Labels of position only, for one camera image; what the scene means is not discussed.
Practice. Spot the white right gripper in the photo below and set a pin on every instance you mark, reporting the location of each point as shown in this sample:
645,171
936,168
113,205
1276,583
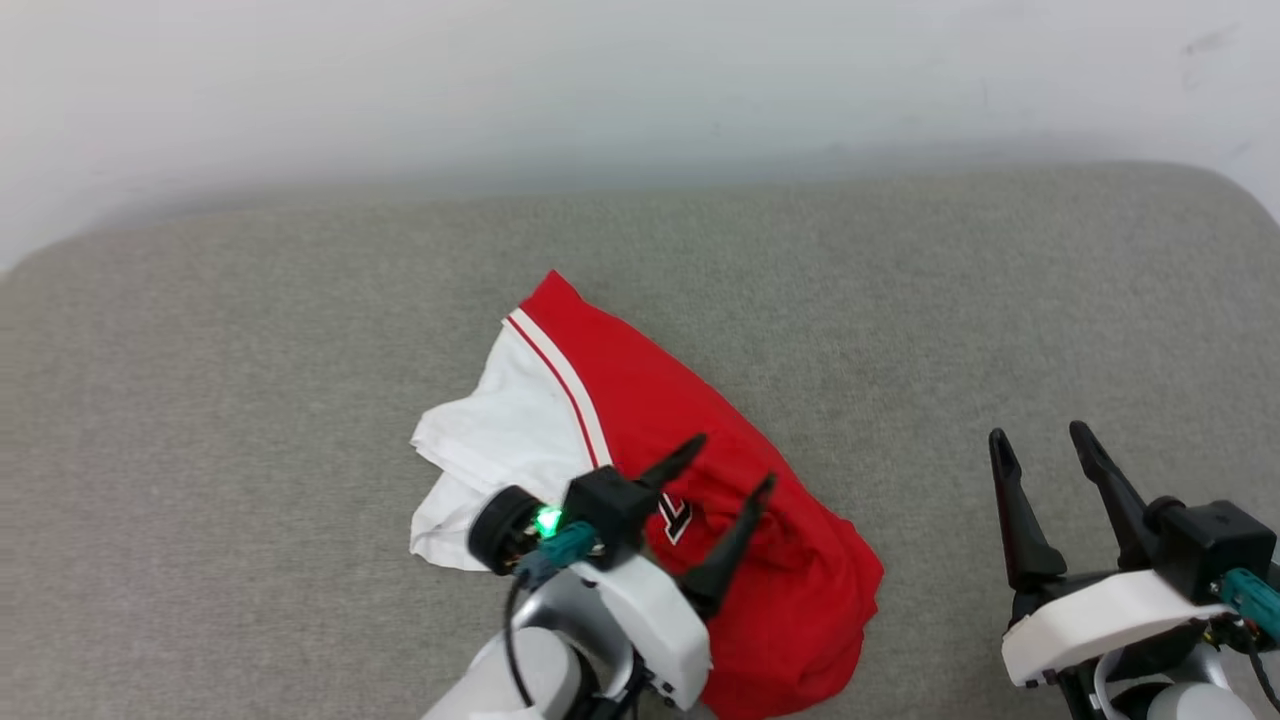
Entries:
1100,620

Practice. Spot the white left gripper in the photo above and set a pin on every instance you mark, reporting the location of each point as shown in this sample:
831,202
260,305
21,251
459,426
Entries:
660,625

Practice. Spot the red and white jersey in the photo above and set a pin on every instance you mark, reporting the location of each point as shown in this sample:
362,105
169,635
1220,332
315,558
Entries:
640,400

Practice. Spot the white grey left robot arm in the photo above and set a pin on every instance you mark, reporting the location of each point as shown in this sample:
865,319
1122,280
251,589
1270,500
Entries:
540,680

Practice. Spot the grey fabric sofa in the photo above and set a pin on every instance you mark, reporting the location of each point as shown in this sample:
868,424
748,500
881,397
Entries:
200,400

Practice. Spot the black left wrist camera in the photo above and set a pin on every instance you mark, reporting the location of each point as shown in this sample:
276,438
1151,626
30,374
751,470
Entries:
605,500

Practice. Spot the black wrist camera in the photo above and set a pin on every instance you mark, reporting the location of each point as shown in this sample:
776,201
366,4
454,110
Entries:
1210,545
605,500

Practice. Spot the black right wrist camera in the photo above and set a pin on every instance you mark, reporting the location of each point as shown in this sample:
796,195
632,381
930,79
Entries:
1210,545

